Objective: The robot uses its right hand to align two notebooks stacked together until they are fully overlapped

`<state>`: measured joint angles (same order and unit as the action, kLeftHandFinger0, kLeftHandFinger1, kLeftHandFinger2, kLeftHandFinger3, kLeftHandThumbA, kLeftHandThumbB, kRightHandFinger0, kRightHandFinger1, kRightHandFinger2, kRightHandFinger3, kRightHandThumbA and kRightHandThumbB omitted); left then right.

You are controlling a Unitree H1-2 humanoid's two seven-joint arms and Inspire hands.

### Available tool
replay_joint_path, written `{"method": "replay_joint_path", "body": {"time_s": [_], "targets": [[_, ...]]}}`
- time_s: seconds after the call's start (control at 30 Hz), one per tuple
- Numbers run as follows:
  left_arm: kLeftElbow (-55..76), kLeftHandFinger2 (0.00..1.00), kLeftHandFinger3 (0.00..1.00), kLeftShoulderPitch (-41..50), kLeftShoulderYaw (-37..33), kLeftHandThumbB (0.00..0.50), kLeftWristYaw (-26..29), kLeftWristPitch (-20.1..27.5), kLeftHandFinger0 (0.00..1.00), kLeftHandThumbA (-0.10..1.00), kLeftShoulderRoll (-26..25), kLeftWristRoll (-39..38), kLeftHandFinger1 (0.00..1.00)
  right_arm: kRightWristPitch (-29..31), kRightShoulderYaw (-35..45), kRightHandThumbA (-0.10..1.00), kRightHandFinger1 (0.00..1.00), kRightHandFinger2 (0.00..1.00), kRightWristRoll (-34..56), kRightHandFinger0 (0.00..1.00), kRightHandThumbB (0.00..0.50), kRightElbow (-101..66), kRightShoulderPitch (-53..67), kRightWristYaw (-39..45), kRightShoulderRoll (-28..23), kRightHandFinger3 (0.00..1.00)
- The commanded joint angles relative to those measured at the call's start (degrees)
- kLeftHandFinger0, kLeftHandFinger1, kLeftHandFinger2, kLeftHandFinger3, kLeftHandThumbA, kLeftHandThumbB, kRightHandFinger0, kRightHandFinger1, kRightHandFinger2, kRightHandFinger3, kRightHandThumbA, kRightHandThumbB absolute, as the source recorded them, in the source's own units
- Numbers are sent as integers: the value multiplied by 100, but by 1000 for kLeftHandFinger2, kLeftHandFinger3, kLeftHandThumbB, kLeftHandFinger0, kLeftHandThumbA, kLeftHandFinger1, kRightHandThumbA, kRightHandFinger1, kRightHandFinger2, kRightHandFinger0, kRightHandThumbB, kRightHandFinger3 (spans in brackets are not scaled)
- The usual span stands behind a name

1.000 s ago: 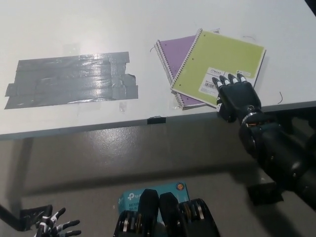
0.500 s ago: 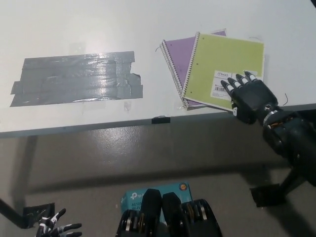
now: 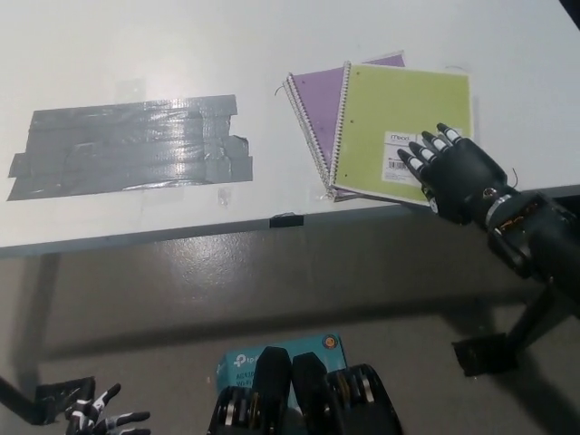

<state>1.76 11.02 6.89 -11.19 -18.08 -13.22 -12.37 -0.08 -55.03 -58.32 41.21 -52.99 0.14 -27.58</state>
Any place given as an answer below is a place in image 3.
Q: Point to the grey duct tape patch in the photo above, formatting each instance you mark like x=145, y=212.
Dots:
x=131, y=145

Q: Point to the teal tp-link box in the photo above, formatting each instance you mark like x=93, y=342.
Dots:
x=244, y=358

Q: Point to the small clear tape piece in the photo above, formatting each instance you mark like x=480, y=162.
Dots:
x=224, y=198

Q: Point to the green Mead spiral notebook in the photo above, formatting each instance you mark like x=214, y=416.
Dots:
x=385, y=113

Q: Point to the purple spiral notebook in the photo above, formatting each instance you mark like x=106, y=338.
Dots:
x=317, y=95

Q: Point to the black robot body blocks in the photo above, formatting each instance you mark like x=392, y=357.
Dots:
x=312, y=399

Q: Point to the small black tape piece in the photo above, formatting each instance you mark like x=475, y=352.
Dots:
x=286, y=220

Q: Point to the black floor tape patch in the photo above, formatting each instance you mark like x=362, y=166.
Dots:
x=59, y=394
x=480, y=355

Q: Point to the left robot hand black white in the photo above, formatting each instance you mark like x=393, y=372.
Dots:
x=97, y=408

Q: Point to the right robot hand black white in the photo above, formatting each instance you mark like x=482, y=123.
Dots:
x=462, y=176

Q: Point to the black table leg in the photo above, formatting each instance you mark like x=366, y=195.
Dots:
x=530, y=317
x=13, y=389

